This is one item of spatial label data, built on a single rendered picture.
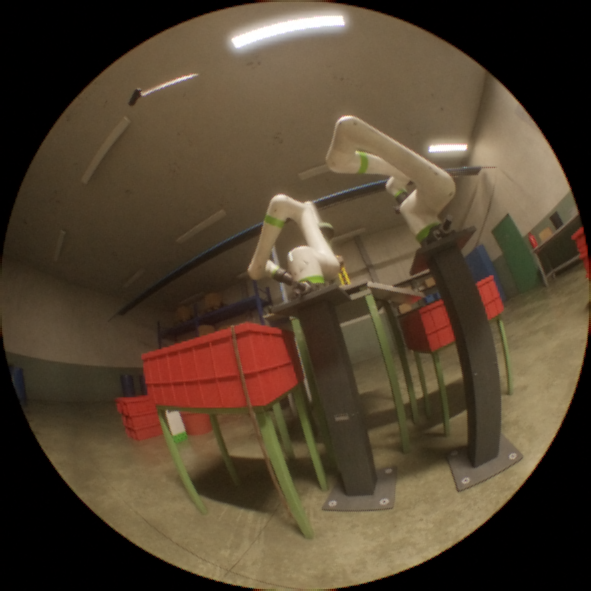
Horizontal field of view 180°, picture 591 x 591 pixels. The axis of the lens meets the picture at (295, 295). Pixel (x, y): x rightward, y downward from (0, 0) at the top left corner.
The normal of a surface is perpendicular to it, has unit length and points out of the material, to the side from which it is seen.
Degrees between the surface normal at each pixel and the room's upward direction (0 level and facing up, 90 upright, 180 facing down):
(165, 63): 180
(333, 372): 90
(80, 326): 90
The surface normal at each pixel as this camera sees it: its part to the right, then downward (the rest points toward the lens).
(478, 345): -0.46, -0.18
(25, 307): 0.92, -0.32
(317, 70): 0.25, 0.92
